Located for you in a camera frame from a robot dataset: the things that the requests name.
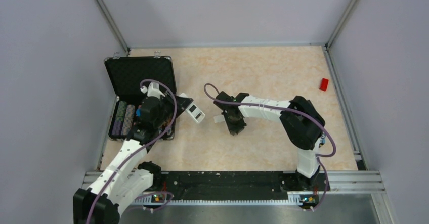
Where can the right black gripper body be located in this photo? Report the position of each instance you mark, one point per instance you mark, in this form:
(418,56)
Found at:
(234,125)

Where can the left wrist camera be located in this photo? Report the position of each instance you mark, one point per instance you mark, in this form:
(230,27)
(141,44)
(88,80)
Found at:
(152,90)

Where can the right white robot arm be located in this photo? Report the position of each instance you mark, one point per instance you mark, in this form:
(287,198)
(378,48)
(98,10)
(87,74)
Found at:
(300,120)

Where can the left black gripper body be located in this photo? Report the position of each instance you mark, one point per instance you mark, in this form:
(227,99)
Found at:
(167,104)

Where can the red toy brick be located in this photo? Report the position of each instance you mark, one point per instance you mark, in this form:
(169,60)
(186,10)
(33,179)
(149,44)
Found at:
(324,84)

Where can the white battery cover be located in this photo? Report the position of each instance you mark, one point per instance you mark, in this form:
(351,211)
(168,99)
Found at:
(218,119)

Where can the blue owl toy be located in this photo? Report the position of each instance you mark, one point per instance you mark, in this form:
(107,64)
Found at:
(322,140)

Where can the white remote control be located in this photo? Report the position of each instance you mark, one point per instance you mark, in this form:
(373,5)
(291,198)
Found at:
(192,109)

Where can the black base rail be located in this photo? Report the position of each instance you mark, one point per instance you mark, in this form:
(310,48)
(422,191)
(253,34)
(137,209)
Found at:
(238,188)

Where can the black poker chip case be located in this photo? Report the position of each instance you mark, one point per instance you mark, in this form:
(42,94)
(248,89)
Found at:
(126,73)

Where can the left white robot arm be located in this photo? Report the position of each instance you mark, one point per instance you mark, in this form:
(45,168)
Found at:
(107,198)

